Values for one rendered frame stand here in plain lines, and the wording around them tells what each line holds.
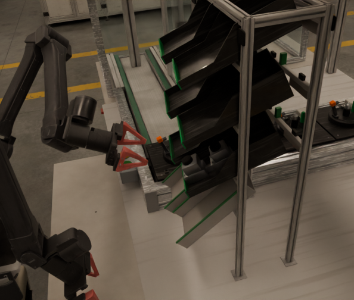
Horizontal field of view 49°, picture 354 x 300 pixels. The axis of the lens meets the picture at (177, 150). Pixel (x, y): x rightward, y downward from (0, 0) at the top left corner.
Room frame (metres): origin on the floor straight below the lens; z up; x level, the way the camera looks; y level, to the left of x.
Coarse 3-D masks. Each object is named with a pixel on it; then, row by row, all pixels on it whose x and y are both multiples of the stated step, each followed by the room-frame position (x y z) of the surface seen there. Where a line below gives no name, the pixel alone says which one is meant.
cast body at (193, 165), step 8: (184, 160) 0.82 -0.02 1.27; (192, 160) 0.81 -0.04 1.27; (200, 160) 0.84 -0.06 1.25; (184, 168) 0.80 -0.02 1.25; (192, 168) 0.80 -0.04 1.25; (200, 168) 0.80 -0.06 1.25; (208, 168) 0.81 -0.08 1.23; (184, 176) 0.80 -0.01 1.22; (192, 176) 0.80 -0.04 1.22; (200, 176) 0.80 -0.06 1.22; (208, 176) 0.80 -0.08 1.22
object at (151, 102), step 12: (168, 84) 1.93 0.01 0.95; (132, 96) 1.82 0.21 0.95; (144, 96) 1.86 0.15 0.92; (156, 96) 1.85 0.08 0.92; (132, 108) 1.69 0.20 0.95; (144, 108) 1.74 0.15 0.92; (156, 108) 1.72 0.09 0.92; (144, 120) 1.62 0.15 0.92; (156, 120) 1.61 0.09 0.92; (168, 120) 1.60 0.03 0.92; (144, 132) 1.46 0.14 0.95; (156, 132) 1.50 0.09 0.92; (168, 132) 1.49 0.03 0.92; (144, 144) 1.38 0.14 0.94; (156, 180) 1.15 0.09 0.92
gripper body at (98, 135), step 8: (96, 128) 0.82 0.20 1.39; (112, 128) 0.85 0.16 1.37; (88, 136) 0.79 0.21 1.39; (96, 136) 0.79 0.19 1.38; (104, 136) 0.80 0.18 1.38; (112, 136) 0.80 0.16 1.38; (88, 144) 0.78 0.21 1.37; (96, 144) 0.78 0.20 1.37; (104, 144) 0.79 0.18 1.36; (112, 144) 0.76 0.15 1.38; (104, 152) 0.79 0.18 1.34
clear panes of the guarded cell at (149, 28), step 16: (96, 0) 2.51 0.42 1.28; (112, 0) 2.53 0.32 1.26; (144, 0) 2.57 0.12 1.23; (112, 16) 2.53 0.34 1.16; (144, 16) 2.57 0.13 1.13; (160, 16) 2.59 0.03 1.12; (112, 32) 2.52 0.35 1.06; (144, 32) 2.57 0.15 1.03; (160, 32) 2.59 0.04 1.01; (112, 48) 2.52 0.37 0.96; (144, 48) 2.56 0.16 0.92
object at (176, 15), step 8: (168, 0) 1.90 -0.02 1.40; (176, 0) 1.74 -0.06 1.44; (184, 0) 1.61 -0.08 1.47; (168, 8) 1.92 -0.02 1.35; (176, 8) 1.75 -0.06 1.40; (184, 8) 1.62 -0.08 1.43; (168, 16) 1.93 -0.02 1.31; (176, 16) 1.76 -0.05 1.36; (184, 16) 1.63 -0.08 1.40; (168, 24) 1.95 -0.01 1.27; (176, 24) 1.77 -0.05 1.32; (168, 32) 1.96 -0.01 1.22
